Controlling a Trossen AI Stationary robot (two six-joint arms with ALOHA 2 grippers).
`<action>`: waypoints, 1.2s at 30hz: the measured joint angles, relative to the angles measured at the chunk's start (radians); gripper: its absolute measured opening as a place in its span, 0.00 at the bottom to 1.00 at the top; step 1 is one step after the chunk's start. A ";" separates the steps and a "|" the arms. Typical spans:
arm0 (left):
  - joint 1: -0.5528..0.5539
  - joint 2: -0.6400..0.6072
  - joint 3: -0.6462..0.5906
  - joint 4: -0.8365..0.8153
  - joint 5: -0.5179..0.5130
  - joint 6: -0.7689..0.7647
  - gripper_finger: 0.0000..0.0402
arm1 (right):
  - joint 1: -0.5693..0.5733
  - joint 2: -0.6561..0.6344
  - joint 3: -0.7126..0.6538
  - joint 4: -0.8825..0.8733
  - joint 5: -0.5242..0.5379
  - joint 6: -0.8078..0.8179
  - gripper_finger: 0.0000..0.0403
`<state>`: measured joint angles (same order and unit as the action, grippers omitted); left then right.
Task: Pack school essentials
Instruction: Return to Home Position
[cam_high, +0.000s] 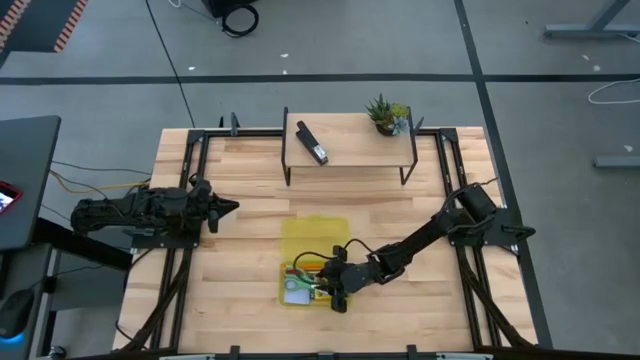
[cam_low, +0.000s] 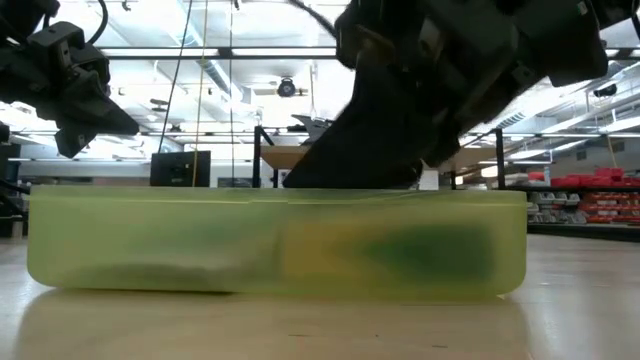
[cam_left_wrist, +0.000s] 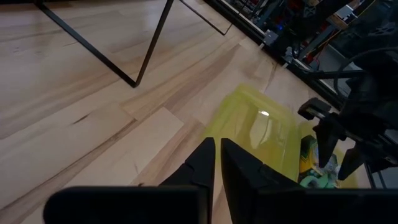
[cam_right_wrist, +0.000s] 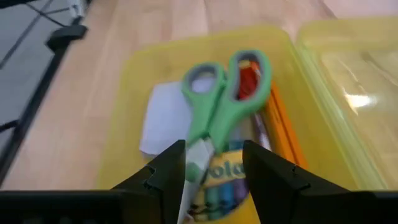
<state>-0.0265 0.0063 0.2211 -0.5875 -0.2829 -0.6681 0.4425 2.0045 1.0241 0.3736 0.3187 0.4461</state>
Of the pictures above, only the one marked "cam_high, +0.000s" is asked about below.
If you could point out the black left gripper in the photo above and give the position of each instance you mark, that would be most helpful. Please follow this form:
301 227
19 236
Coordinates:
200 202

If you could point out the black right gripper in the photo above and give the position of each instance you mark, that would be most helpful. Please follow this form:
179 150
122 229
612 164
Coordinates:
355 275

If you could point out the light blue sticky note pad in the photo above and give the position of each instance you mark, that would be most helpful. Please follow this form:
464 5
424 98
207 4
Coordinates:
297 298

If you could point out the red eraser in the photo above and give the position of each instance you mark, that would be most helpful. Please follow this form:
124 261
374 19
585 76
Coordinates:
295 273

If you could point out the green orange scissors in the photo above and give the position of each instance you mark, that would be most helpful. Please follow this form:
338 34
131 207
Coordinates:
291 285

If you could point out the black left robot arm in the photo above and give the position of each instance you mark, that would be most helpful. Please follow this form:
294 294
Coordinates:
125 210

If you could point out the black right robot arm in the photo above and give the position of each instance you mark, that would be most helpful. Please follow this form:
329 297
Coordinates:
425 235

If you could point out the yellow translucent pencil case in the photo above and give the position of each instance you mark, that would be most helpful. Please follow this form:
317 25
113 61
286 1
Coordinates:
315 235

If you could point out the black stapler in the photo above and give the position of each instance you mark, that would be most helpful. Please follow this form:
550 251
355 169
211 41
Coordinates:
310 142

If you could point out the wooden shelf riser black legs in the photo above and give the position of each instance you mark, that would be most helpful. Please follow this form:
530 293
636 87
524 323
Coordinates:
360 145

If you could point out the potted succulent plant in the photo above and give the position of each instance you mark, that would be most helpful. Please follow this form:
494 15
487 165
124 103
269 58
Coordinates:
387 117

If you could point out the black box on floor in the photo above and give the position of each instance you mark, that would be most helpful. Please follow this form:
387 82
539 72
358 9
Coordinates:
220 6

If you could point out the dark side desk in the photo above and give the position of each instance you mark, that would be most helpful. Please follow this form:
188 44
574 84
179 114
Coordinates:
25 160

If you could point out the phone in red case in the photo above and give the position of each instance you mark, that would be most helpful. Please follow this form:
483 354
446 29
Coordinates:
6 199

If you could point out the black computer mouse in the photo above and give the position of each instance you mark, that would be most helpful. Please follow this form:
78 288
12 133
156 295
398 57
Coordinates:
15 310

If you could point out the orange black striped mat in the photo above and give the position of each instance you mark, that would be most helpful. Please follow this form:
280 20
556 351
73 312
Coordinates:
70 25

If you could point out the grey desk foot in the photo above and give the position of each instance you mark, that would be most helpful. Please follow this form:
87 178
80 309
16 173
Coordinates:
617 162

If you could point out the grey desk leg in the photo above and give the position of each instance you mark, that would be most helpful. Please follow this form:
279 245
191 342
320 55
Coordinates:
590 31

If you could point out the black metal table frame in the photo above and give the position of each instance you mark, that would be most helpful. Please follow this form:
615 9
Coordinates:
250 133

